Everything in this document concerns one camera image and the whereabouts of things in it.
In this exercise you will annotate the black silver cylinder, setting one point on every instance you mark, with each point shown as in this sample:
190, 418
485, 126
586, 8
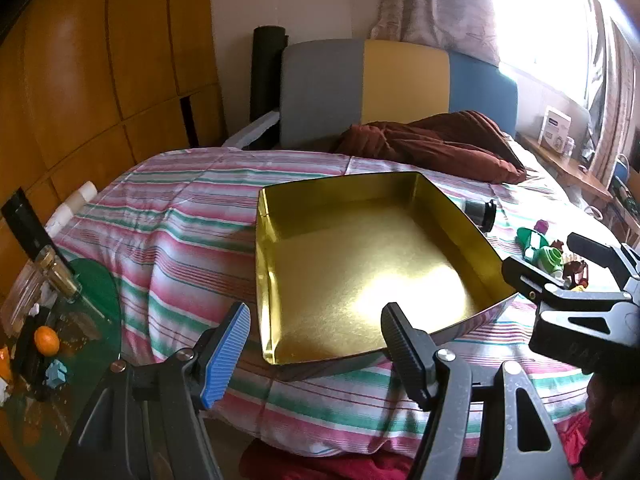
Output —
482, 215

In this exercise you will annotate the black rolled mat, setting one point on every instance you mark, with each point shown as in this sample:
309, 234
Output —
267, 70

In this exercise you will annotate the white plastic tube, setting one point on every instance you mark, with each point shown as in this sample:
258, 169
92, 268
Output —
80, 195

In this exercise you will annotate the brown pillow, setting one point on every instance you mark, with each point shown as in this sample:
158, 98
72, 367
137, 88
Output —
450, 145

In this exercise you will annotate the clear plastic container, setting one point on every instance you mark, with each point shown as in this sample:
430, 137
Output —
20, 290

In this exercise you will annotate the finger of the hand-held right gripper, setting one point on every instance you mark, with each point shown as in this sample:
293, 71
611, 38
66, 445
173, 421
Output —
595, 250
525, 275

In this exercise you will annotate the orange packet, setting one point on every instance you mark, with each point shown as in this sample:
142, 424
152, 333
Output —
5, 362

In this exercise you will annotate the pale patterned curtain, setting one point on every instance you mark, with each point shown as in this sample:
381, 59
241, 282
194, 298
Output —
440, 5

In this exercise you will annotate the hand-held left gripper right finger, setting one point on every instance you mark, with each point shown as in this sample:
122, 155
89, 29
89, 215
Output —
402, 350

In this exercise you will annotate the purple plastic thimble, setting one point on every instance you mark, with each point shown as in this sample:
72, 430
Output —
541, 225

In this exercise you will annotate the white carton box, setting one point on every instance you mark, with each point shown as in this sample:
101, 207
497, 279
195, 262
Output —
555, 127

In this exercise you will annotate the white bed rail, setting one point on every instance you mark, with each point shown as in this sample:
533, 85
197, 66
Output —
252, 132

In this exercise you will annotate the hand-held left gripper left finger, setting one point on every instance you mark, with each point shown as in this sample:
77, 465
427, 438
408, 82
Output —
225, 355

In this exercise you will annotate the green glass side table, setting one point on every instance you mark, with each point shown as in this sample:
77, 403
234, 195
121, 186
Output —
85, 310

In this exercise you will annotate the black capped glass bottle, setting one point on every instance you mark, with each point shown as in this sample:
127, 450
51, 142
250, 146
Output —
25, 220

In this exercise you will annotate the wooden window shelf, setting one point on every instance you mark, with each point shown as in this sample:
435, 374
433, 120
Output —
560, 165

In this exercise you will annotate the small white bottle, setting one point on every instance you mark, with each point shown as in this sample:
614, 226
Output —
569, 146

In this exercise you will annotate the gold tin tray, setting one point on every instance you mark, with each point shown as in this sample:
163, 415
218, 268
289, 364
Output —
360, 270

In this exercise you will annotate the grey yellow blue headboard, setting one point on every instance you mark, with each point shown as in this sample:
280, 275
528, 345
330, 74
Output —
400, 85

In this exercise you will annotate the light blue toy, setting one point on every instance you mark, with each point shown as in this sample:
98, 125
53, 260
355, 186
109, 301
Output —
55, 374

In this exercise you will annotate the orange fruit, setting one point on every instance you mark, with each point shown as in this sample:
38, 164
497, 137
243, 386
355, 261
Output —
47, 341

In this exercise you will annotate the striped blanket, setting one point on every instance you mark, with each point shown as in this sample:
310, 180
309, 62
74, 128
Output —
190, 240

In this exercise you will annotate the black object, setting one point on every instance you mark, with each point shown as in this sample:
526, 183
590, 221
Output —
30, 360

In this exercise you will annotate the wooden wardrobe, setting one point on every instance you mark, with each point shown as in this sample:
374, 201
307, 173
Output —
100, 60

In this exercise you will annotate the light green round toy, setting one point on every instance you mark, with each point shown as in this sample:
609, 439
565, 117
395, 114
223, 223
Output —
552, 257

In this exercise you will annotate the green plastic spool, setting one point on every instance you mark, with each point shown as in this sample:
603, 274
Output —
525, 237

